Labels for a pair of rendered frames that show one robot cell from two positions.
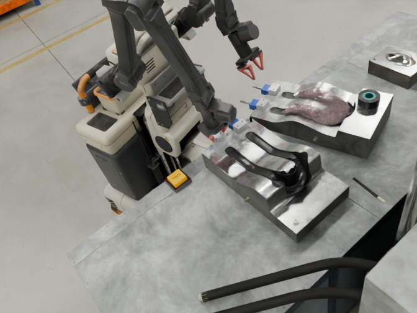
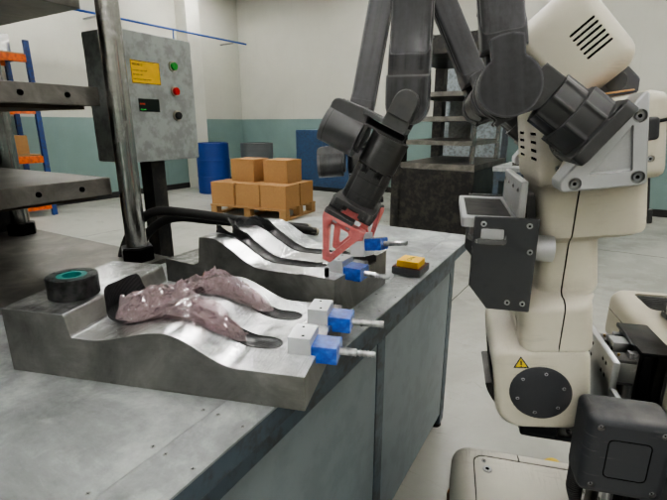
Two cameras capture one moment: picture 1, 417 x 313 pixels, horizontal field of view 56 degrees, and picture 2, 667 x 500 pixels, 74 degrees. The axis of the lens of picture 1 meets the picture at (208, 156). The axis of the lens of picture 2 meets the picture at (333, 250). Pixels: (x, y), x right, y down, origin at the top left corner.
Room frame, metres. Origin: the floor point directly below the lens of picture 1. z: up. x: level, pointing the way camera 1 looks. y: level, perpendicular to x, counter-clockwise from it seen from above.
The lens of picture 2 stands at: (1.90, -0.68, 1.19)
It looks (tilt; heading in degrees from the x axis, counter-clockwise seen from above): 16 degrees down; 146
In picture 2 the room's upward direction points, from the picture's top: straight up
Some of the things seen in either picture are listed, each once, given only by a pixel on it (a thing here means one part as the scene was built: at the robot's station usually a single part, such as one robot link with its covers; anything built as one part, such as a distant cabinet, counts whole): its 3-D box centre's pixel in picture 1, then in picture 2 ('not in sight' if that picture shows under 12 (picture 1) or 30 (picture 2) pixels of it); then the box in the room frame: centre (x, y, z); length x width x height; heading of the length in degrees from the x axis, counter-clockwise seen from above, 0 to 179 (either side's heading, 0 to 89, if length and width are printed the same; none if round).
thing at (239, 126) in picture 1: (233, 123); (359, 272); (1.20, -0.14, 0.89); 0.13 x 0.05 x 0.05; 27
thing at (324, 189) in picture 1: (270, 169); (274, 256); (0.93, -0.20, 0.87); 0.50 x 0.26 x 0.14; 26
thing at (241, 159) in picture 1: (267, 156); (276, 239); (0.94, -0.21, 0.92); 0.35 x 0.16 x 0.09; 26
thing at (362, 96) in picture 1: (368, 99); (72, 284); (1.06, -0.65, 0.93); 0.08 x 0.08 x 0.04
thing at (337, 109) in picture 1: (316, 103); (191, 297); (1.16, -0.48, 0.90); 0.26 x 0.18 x 0.08; 43
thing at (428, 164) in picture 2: not in sight; (456, 138); (-1.85, 3.61, 1.03); 1.54 x 0.94 x 2.06; 113
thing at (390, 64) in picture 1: (398, 66); not in sight; (1.30, -0.92, 0.83); 0.20 x 0.15 x 0.07; 26
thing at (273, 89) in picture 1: (265, 89); (333, 349); (1.39, -0.33, 0.85); 0.13 x 0.05 x 0.05; 43
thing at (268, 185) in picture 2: not in sight; (263, 186); (-3.75, 1.93, 0.37); 1.20 x 0.82 x 0.74; 31
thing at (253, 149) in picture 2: not in sight; (257, 168); (-5.58, 2.68, 0.44); 0.59 x 0.59 x 0.88
